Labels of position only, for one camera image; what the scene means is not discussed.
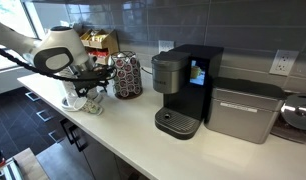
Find small white wall outlet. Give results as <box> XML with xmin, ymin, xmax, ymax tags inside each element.
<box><xmin>158</xmin><ymin>40</ymin><xmax>174</xmax><ymax>52</ymax></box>

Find wire coffee pod carousel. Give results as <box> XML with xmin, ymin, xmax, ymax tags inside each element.
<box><xmin>109</xmin><ymin>51</ymin><xmax>143</xmax><ymax>99</ymax></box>

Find white wall power outlet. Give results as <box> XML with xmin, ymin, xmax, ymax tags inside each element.
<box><xmin>269</xmin><ymin>50</ymin><xmax>299</xmax><ymax>76</ymax></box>

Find white round cup tray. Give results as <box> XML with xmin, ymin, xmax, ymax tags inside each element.
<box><xmin>60</xmin><ymin>93</ymin><xmax>104</xmax><ymax>113</ymax></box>

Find black silver coffee machine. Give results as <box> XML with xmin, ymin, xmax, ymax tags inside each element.
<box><xmin>151</xmin><ymin>44</ymin><xmax>224</xmax><ymax>140</ymax></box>

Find rear paper cup stack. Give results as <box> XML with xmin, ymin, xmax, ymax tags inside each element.
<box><xmin>87</xmin><ymin>88</ymin><xmax>102</xmax><ymax>102</ymax></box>

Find chrome round lid appliance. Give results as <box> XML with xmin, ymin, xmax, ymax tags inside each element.
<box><xmin>271</xmin><ymin>93</ymin><xmax>306</xmax><ymax>144</ymax></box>

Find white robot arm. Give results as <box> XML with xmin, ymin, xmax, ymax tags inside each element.
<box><xmin>0</xmin><ymin>22</ymin><xmax>117</xmax><ymax>97</ymax></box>

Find silver countertop bin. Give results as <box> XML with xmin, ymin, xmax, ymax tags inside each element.
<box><xmin>205</xmin><ymin>77</ymin><xmax>286</xmax><ymax>144</ymax></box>

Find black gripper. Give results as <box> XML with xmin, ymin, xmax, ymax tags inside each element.
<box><xmin>73</xmin><ymin>65</ymin><xmax>114</xmax><ymax>97</ymax></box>

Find black cabinet drawers with handles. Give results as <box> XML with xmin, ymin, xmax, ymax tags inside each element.
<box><xmin>36</xmin><ymin>116</ymin><xmax>151</xmax><ymax>180</ymax></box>

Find paper cup stack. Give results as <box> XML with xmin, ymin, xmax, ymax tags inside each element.
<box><xmin>87</xmin><ymin>88</ymin><xmax>102</xmax><ymax>102</ymax></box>
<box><xmin>59</xmin><ymin>68</ymin><xmax>78</xmax><ymax>106</ymax></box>

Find patterned white paper cup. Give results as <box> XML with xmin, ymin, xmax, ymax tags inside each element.
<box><xmin>73</xmin><ymin>98</ymin><xmax>103</xmax><ymax>115</ymax></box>

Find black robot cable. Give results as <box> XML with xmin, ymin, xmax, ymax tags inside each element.
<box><xmin>0</xmin><ymin>43</ymin><xmax>117</xmax><ymax>83</ymax></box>

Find front paper cup stack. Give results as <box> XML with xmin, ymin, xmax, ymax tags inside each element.
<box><xmin>59</xmin><ymin>68</ymin><xmax>78</xmax><ymax>106</ymax></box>

